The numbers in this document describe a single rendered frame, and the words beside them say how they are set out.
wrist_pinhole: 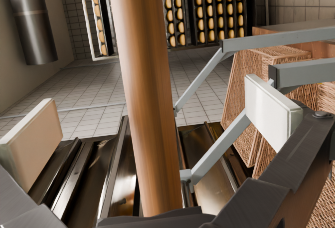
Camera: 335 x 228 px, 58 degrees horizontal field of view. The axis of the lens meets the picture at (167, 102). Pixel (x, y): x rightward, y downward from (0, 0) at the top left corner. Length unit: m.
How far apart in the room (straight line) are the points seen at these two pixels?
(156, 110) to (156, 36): 0.04
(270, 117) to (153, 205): 0.10
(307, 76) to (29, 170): 0.57
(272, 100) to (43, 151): 0.13
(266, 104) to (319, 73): 0.50
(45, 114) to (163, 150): 0.08
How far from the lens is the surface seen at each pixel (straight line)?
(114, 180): 1.17
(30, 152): 0.18
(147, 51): 0.18
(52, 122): 0.21
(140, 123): 0.19
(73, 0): 5.34
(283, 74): 0.64
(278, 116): 0.16
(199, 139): 1.72
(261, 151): 1.28
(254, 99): 0.19
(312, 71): 0.67
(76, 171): 1.61
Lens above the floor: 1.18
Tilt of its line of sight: 1 degrees down
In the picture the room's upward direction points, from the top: 97 degrees counter-clockwise
